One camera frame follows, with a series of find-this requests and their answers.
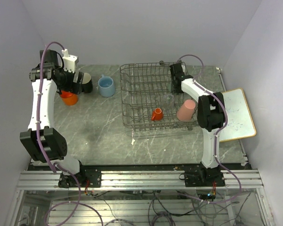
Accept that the large orange mug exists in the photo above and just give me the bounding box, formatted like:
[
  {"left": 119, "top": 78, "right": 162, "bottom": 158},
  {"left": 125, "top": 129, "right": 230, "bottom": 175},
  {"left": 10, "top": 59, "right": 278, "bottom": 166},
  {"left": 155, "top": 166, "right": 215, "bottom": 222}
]
[{"left": 60, "top": 91, "right": 78, "bottom": 106}]

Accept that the black mug white inside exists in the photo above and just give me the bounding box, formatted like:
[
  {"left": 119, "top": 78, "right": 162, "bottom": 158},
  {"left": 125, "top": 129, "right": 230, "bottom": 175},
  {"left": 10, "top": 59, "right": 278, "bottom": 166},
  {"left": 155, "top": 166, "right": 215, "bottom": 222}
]
[{"left": 82, "top": 73, "right": 93, "bottom": 94}]

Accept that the light blue mug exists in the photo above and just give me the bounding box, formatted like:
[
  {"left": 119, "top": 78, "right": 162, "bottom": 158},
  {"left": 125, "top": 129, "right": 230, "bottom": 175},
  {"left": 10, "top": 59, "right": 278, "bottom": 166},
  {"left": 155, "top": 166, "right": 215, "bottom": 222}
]
[{"left": 98, "top": 74, "right": 116, "bottom": 97}]

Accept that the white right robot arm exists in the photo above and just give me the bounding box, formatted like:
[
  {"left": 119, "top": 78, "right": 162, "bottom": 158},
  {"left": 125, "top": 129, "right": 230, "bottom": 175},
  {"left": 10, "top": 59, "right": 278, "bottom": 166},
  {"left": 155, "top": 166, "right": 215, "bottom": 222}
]
[{"left": 170, "top": 63, "right": 228, "bottom": 169}]

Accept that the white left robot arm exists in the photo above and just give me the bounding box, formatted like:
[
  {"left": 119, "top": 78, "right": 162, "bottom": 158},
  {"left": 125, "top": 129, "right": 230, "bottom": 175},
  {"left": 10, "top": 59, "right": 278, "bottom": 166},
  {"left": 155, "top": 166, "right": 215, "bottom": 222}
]
[{"left": 20, "top": 49, "right": 87, "bottom": 187}]

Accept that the clear glass cup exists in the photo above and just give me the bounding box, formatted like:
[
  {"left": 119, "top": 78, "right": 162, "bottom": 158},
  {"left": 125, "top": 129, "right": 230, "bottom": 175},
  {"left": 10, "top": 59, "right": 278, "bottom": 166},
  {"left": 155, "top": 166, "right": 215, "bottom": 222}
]
[{"left": 160, "top": 93, "right": 175, "bottom": 110}]

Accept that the pink plastic tumbler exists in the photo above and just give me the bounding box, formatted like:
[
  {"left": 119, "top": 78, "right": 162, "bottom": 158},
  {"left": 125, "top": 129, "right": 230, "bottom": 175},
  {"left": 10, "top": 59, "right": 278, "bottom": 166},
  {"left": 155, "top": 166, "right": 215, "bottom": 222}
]
[{"left": 176, "top": 99, "right": 196, "bottom": 121}]

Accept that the small orange cup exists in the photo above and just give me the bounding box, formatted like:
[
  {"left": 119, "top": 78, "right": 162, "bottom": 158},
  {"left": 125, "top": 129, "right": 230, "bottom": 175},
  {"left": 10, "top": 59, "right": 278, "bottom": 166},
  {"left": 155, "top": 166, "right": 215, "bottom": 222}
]
[{"left": 151, "top": 108, "right": 164, "bottom": 121}]

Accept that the yellow framed whiteboard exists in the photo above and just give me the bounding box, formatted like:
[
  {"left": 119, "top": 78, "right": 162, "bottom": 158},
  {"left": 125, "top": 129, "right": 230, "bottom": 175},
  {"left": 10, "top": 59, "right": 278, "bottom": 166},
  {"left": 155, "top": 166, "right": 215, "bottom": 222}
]
[{"left": 220, "top": 88, "right": 257, "bottom": 142}]

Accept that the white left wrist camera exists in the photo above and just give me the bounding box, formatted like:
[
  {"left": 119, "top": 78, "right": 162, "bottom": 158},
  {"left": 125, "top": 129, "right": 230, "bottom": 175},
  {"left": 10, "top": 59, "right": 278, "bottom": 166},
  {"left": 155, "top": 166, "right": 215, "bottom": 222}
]
[{"left": 62, "top": 49, "right": 79, "bottom": 73}]

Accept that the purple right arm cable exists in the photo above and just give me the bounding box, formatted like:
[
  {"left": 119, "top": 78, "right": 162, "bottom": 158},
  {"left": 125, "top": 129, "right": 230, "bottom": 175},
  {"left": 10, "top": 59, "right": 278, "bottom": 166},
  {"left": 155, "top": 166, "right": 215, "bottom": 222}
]
[{"left": 176, "top": 54, "right": 243, "bottom": 205}]

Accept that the grey wire dish rack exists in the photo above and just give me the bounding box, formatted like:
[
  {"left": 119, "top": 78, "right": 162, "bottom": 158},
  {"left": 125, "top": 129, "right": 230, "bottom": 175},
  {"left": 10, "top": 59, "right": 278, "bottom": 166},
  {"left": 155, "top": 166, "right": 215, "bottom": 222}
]
[{"left": 120, "top": 61, "right": 198, "bottom": 131}]

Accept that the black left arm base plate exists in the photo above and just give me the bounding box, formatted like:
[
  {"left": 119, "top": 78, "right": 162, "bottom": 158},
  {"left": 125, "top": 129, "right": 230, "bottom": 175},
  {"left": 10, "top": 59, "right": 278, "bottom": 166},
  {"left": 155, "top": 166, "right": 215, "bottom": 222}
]
[{"left": 58, "top": 169, "right": 102, "bottom": 188}]

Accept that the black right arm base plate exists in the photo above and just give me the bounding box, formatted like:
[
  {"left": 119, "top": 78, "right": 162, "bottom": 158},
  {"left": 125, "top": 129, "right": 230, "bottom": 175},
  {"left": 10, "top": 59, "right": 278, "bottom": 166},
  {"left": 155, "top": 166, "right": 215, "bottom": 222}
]
[{"left": 179, "top": 171, "right": 225, "bottom": 187}]

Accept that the aluminium mounting rail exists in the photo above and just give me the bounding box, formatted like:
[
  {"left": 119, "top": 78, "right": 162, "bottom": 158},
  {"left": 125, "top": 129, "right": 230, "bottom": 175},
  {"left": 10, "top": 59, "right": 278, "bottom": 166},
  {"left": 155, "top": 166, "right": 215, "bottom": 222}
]
[{"left": 16, "top": 170, "right": 264, "bottom": 191}]

